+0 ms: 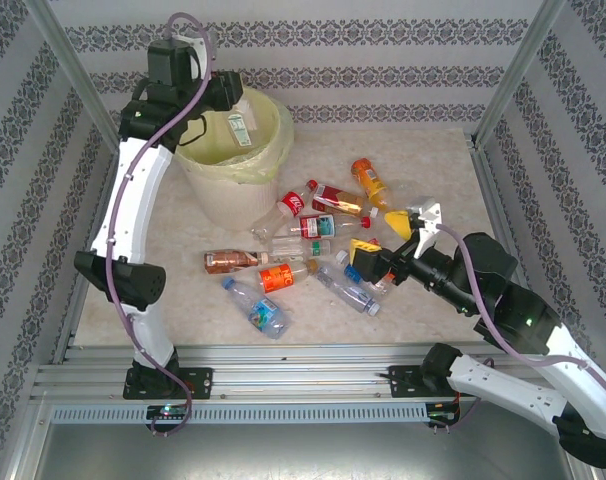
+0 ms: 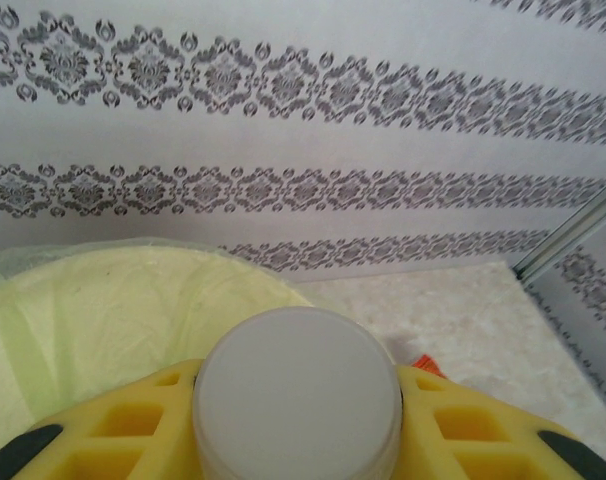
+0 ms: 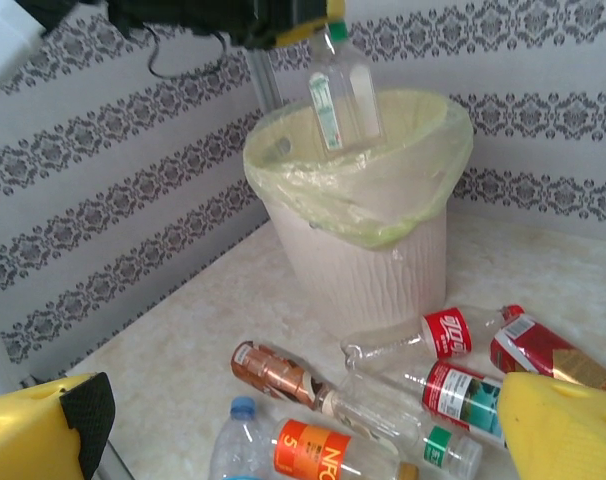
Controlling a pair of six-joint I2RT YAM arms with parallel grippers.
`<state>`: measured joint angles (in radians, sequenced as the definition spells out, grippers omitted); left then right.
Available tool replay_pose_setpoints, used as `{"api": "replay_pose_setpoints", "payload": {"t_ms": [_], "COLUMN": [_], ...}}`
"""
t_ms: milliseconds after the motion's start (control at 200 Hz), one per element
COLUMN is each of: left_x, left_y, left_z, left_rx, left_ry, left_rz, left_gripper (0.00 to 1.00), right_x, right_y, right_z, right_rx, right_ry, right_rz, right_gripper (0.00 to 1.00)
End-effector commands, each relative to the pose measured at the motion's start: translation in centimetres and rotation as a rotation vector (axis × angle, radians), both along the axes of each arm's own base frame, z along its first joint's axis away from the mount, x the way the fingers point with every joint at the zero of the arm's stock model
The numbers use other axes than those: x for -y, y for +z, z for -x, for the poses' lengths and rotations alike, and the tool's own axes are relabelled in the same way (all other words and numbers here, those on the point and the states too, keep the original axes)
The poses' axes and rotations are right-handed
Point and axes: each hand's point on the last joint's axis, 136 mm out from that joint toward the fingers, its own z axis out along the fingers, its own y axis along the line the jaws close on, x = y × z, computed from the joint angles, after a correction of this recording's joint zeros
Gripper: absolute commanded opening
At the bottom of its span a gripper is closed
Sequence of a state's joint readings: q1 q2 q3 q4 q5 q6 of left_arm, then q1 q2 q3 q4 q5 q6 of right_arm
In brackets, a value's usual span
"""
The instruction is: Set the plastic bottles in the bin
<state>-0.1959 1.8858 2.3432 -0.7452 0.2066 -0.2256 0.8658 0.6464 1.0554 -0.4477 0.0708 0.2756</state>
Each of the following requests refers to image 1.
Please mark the blue label white cap bottle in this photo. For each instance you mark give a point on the blue label white cap bottle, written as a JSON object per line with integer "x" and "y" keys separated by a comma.
{"x": 353, "y": 272}

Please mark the clear slim bottle white cap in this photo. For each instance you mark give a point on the clear slim bottle white cap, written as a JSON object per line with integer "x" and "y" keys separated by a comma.
{"x": 350, "y": 295}

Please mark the orange juice bottle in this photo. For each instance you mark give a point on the orange juice bottle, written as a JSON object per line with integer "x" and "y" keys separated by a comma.
{"x": 368, "y": 177}

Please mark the red teal label bottle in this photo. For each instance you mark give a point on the red teal label bottle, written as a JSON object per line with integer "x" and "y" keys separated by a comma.
{"x": 315, "y": 226}

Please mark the red and gold label bottle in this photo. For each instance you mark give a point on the red and gold label bottle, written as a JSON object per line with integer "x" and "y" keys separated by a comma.
{"x": 335, "y": 197}

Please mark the clear bottle green cap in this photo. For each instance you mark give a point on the clear bottle green cap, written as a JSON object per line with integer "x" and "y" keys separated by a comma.
{"x": 295, "y": 248}

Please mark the orange NFC label bottle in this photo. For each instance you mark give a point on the orange NFC label bottle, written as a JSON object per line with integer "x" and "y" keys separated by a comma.
{"x": 278, "y": 278}

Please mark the blue cap colourful label bottle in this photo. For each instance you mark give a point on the blue cap colourful label bottle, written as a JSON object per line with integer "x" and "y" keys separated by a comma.
{"x": 260, "y": 310}

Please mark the copper brown label bottle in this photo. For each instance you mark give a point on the copper brown label bottle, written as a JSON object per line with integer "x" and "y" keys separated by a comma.
{"x": 233, "y": 261}

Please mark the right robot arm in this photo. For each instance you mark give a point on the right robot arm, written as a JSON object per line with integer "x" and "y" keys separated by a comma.
{"x": 508, "y": 390}

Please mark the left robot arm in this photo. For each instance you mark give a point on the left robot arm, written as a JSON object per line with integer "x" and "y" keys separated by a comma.
{"x": 138, "y": 200}

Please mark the white bin with yellow liner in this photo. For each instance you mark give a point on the white bin with yellow liner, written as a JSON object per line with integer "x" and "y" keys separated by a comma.
{"x": 273, "y": 145}

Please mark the white waste bin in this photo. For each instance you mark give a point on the white waste bin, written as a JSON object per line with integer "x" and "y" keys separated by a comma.
{"x": 233, "y": 200}

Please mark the Coca-Cola bottle red label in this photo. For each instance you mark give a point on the Coca-Cola bottle red label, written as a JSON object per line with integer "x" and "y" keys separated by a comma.
{"x": 293, "y": 204}

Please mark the small controller board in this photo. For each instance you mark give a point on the small controller board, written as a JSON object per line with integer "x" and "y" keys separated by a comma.
{"x": 168, "y": 411}
{"x": 440, "y": 414}

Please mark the grey metal sheet panel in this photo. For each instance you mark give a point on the grey metal sheet panel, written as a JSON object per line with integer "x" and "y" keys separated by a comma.
{"x": 303, "y": 450}

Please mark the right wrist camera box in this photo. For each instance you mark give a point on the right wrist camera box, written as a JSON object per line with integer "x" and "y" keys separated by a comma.
{"x": 425, "y": 215}

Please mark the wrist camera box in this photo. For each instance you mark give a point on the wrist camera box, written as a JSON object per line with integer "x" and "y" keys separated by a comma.
{"x": 193, "y": 42}
{"x": 425, "y": 215}

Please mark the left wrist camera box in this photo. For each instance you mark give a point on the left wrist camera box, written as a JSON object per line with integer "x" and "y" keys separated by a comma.
{"x": 193, "y": 42}

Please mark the aluminium side rail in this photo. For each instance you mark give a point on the aluminium side rail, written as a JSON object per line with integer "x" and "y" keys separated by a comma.
{"x": 72, "y": 320}
{"x": 493, "y": 200}

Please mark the aluminium frame post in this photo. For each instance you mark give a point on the aluminium frame post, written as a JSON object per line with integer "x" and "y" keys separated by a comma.
{"x": 73, "y": 75}
{"x": 520, "y": 75}

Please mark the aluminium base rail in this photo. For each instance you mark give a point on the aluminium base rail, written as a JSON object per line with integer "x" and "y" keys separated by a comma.
{"x": 303, "y": 375}

